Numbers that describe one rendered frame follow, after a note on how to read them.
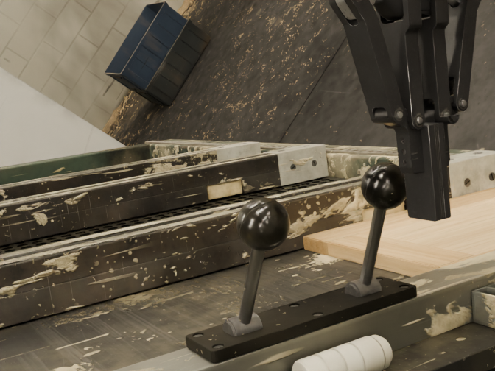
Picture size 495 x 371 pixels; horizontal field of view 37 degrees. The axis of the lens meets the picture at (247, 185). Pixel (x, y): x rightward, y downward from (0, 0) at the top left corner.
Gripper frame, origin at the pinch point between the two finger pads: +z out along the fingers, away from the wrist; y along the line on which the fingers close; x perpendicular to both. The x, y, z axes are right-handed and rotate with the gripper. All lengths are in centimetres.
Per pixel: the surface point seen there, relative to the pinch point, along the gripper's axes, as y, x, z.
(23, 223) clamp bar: -10, 92, 13
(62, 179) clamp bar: 6, 120, 10
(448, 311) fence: 7.2, 6.3, 14.1
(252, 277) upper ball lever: -12.4, 5.7, 6.1
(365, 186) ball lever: -1.9, 4.7, 1.1
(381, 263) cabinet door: 16.2, 26.1, 15.3
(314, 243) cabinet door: 16.2, 39.6, 14.7
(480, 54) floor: 189, 168, -5
